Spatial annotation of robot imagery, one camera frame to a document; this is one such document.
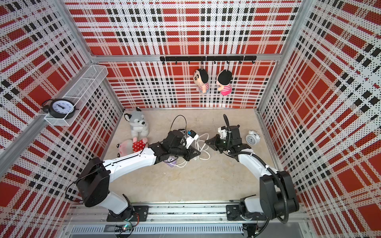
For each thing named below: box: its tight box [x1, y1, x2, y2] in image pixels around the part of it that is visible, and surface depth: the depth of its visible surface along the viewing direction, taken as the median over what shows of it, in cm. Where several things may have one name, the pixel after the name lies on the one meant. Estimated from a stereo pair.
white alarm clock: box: [245, 129, 261, 146], surface depth 97 cm
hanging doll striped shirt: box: [192, 68, 210, 94], surface depth 95 cm
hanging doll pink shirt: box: [216, 69, 233, 97], surface depth 98 cm
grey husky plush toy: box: [124, 106, 149, 139], surface depth 95 cm
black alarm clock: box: [41, 98, 80, 120], surface depth 64 cm
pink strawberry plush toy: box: [116, 136, 148, 158], surface depth 95 cm
